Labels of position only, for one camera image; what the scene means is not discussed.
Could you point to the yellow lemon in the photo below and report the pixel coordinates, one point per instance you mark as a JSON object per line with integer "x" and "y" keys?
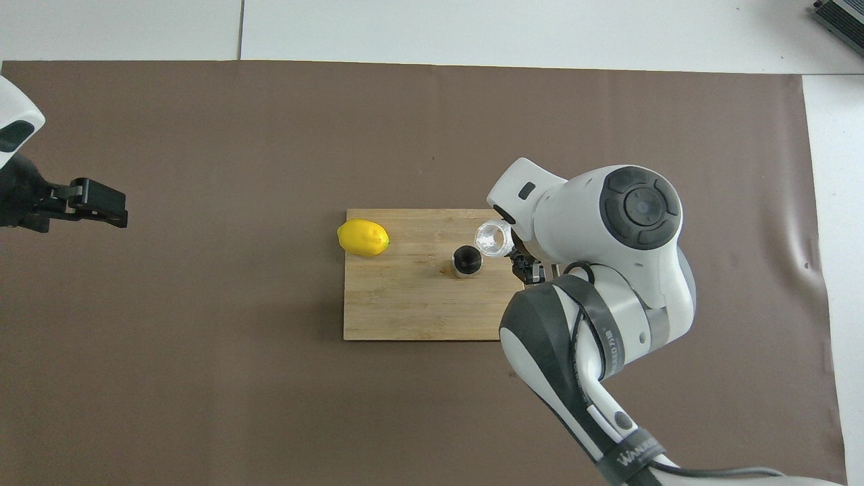
{"x": 363, "y": 237}

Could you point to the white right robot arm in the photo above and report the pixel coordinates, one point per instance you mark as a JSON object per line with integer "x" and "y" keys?
{"x": 607, "y": 270}

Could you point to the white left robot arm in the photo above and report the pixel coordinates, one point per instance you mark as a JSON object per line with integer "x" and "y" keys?
{"x": 17, "y": 101}

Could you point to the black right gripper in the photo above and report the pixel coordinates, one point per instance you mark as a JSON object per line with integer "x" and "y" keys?
{"x": 520, "y": 246}

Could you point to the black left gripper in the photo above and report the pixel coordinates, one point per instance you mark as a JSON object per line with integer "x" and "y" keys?
{"x": 20, "y": 196}

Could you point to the wooden cutting board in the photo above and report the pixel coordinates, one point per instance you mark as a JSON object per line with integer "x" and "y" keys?
{"x": 405, "y": 304}

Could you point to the grey ribbed metal device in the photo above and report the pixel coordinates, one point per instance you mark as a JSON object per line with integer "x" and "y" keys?
{"x": 844, "y": 20}

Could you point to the brown paper table mat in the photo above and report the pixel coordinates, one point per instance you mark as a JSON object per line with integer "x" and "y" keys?
{"x": 270, "y": 405}

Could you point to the clear glass cup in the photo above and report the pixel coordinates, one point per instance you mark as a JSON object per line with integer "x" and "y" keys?
{"x": 482, "y": 244}

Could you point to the steel double jigger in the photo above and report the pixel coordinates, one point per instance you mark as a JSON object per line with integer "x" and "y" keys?
{"x": 466, "y": 261}

